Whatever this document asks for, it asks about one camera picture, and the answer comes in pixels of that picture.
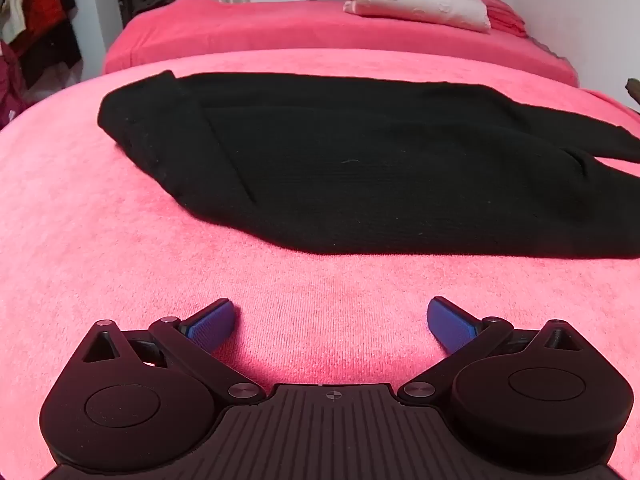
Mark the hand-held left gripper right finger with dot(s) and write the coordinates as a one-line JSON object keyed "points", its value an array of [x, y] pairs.
{"points": [[450, 325]]}

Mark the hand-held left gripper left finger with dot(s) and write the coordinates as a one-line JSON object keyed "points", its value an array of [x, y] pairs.
{"points": [[212, 325]]}

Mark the black pants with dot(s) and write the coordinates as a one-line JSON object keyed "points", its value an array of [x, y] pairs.
{"points": [[350, 170]]}

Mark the pink fleece blanket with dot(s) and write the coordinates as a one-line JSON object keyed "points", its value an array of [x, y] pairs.
{"points": [[100, 235]]}

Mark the pink bed sheet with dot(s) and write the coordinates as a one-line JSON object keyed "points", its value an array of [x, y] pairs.
{"points": [[250, 25]]}

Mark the folded pink cloth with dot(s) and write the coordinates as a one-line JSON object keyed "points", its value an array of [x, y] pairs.
{"points": [[505, 17]]}

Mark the maroon hanging garment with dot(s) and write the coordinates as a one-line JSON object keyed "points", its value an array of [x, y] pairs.
{"points": [[7, 85]]}

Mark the pale yellow hanging garment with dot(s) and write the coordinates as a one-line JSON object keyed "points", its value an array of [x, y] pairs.
{"points": [[12, 17]]}

